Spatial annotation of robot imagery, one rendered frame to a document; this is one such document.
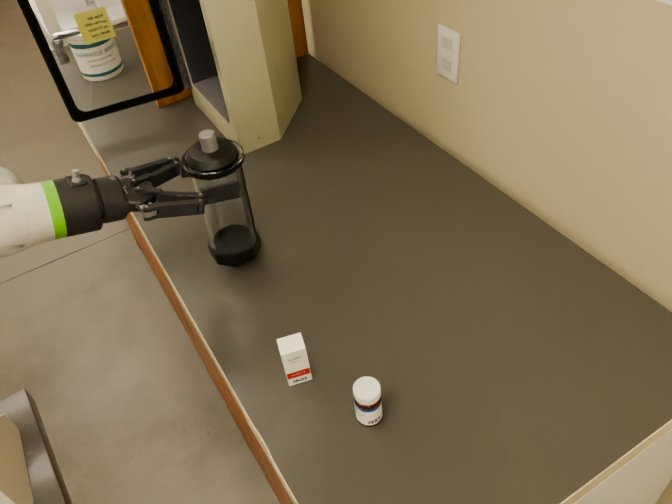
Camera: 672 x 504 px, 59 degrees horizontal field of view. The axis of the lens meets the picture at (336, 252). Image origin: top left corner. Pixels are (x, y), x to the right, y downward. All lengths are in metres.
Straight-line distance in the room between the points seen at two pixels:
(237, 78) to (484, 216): 0.63
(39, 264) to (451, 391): 2.31
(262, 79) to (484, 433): 0.92
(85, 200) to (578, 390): 0.82
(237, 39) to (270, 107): 0.19
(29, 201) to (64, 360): 1.59
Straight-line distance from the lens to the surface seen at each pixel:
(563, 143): 1.21
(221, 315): 1.14
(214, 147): 1.05
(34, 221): 0.99
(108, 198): 1.01
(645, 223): 1.16
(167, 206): 1.00
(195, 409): 2.19
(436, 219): 1.26
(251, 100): 1.46
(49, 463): 1.08
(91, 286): 2.76
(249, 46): 1.41
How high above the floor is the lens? 1.78
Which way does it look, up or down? 44 degrees down
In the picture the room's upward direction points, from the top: 8 degrees counter-clockwise
